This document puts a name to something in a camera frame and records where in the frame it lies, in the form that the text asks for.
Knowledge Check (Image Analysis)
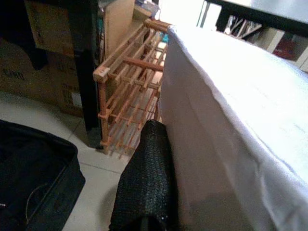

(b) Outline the black desk frame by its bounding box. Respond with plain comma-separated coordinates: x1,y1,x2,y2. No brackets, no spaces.
205,0,308,37

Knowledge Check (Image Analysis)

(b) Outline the black fabric bag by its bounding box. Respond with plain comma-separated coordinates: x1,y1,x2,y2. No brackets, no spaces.
0,119,87,231

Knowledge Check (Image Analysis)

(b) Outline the wooden slatted rack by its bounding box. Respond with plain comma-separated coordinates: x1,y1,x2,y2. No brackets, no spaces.
92,19,173,159

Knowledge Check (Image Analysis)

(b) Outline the white shelf unit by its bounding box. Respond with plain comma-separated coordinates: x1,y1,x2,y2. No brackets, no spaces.
250,26,308,73

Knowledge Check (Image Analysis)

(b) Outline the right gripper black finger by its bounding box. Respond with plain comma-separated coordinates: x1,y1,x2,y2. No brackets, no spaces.
109,119,180,231

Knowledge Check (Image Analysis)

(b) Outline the light wooden board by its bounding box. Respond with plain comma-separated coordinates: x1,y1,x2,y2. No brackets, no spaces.
103,0,135,58

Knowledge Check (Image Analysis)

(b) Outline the large brown cardboard box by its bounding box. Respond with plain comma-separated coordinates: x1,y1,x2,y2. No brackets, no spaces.
0,38,85,118

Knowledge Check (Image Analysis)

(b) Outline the small brown cardboard box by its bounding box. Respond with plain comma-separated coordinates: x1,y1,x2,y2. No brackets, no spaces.
24,0,75,57

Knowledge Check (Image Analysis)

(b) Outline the black square post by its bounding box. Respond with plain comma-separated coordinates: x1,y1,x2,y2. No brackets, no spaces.
68,0,102,149

